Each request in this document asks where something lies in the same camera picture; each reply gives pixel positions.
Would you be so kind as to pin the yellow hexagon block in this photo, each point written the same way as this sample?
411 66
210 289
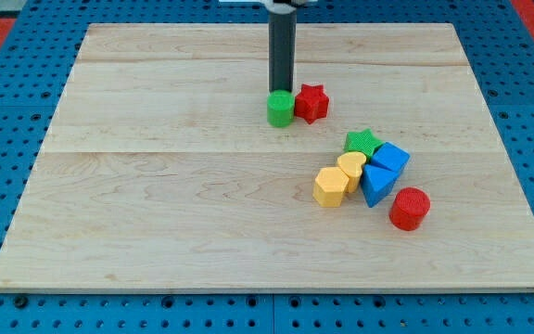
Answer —
330 187

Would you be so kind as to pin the green cylinder block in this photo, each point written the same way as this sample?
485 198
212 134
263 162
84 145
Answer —
280 108

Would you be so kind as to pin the yellow heart block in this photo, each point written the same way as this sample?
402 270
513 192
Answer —
351 163

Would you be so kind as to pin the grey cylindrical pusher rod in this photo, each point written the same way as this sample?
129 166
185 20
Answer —
282 42

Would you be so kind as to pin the light wooden board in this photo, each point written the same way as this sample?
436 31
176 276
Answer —
159 173

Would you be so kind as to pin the blue triangle block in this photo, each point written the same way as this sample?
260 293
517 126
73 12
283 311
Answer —
377 183

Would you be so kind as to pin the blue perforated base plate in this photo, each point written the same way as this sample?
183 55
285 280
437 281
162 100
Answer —
35 62

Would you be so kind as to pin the red star block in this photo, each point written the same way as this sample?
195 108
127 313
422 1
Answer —
311 103

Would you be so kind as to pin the green star block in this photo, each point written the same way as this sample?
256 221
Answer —
365 142

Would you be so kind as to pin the red cylinder block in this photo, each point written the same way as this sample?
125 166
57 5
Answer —
409 208

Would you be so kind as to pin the blue cube block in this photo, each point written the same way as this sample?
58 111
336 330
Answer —
391 157

